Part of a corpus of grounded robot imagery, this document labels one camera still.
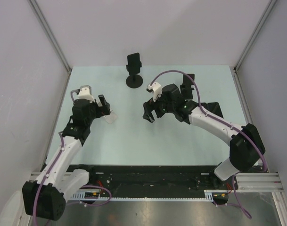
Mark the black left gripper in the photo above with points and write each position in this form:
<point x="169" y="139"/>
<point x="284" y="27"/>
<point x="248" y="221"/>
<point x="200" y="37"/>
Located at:
<point x="101" y="110"/>

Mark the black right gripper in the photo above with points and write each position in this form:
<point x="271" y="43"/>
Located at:
<point x="151" y="104"/>

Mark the white phone stand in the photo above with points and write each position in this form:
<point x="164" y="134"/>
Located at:
<point x="110" y="118"/>

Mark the black pole phone stand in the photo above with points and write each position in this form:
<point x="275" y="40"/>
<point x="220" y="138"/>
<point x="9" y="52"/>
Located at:
<point x="134" y="80"/>

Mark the black folding phone stand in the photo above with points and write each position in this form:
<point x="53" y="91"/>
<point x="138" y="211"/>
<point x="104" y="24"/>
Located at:
<point x="186" y="88"/>

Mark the black smartphone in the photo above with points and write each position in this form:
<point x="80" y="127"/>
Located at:
<point x="133" y="59"/>

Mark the blue-edged smartphone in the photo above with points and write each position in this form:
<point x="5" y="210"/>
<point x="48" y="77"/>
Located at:
<point x="213" y="107"/>

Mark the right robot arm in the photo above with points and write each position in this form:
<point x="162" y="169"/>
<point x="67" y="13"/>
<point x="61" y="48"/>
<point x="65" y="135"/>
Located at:
<point x="245" y="143"/>

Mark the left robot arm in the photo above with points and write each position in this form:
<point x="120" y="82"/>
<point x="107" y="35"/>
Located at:
<point x="47" y="195"/>

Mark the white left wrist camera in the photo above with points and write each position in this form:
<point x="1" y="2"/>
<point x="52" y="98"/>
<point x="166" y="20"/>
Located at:
<point x="86" y="93"/>

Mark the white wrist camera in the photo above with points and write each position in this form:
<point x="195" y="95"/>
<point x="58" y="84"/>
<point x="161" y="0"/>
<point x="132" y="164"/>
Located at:
<point x="86" y="93"/>
<point x="156" y="89"/>

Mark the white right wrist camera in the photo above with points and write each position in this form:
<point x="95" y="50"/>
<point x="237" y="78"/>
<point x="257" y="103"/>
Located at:
<point x="156" y="89"/>

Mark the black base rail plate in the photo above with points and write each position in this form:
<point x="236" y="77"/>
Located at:
<point x="154" y="181"/>

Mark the aluminium corner post right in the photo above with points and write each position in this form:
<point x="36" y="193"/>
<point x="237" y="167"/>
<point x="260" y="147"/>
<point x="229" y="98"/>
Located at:
<point x="256" y="32"/>

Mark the aluminium corner post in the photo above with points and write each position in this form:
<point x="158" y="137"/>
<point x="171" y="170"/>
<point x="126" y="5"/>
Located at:
<point x="49" y="33"/>
<point x="256" y="32"/>

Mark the aluminium corner post left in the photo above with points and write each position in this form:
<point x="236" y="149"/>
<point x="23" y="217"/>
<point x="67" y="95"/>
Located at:
<point x="49" y="33"/>

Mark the white slotted cable duct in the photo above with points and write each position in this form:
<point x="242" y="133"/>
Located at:
<point x="84" y="196"/>

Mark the aluminium frame rail right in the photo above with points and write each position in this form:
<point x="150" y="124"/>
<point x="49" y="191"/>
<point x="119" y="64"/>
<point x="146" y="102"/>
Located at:
<point x="257" y="182"/>

